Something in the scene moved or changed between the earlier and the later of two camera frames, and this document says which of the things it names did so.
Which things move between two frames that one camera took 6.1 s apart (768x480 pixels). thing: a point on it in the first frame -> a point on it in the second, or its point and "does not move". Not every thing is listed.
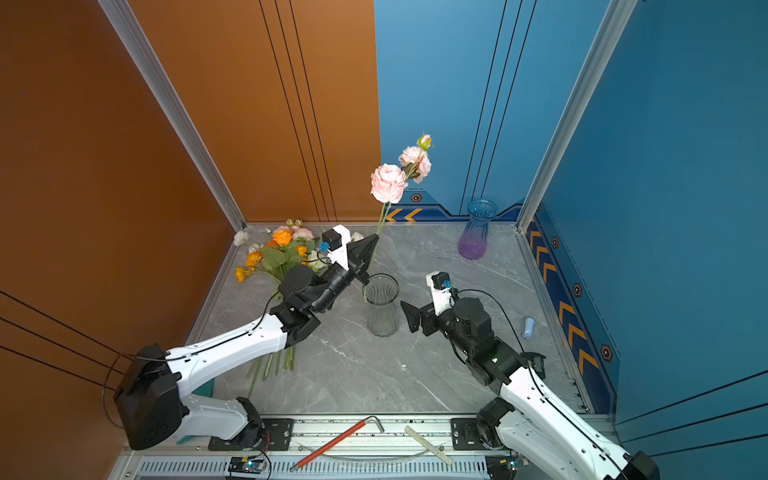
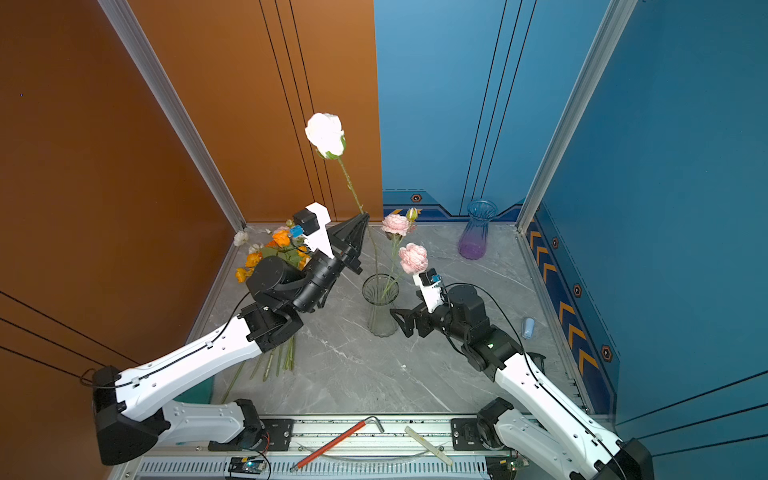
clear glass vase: x=381 y=295 does not move
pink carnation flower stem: x=389 y=182 -> x=408 y=259
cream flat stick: x=418 y=437 does not move
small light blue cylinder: x=529 y=328 does not move
